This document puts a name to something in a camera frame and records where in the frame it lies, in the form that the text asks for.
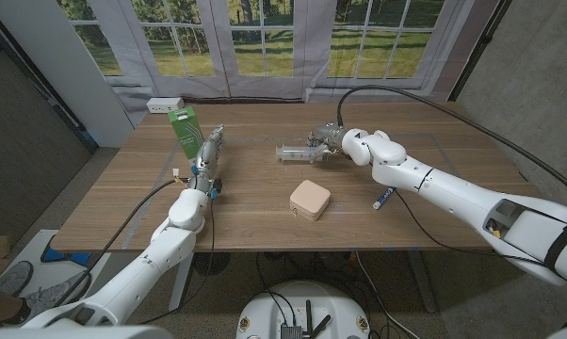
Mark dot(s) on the black round floor disc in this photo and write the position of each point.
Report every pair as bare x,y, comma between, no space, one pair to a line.
211,263

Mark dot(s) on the pink square box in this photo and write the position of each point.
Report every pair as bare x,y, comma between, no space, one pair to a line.
310,198

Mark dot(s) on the black backdrop stand pole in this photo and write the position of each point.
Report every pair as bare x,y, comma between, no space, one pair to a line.
479,47

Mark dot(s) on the white pillar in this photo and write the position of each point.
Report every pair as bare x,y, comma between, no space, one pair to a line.
67,61

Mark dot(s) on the large clear plastic syringe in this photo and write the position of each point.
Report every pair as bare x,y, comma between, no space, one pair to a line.
295,153

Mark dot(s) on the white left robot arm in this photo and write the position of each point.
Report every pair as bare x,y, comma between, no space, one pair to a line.
166,249

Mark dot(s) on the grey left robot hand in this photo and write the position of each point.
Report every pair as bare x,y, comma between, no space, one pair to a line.
208,160

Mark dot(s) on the green straws package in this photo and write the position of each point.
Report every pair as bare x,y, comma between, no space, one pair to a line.
185,132

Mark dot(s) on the grey sneaker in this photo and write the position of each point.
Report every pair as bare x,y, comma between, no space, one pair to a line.
12,278
53,292

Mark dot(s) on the white floor mat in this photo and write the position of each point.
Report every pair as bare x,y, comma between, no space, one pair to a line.
34,245

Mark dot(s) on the blue and white marker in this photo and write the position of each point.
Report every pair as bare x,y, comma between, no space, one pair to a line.
382,200

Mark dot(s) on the blue left wrist clip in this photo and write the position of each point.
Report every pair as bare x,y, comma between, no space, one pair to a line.
213,193

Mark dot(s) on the printed window backdrop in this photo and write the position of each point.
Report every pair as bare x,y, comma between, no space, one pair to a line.
264,47

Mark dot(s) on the white table leg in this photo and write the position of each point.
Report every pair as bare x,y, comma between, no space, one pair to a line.
182,282
422,282

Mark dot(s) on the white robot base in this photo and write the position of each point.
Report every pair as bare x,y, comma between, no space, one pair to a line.
269,315

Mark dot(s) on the white power strip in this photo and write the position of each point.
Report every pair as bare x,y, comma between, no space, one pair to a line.
165,105

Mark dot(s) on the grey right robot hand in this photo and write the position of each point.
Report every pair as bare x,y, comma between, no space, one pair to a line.
328,136

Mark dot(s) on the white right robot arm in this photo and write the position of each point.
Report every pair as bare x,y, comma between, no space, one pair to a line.
453,193

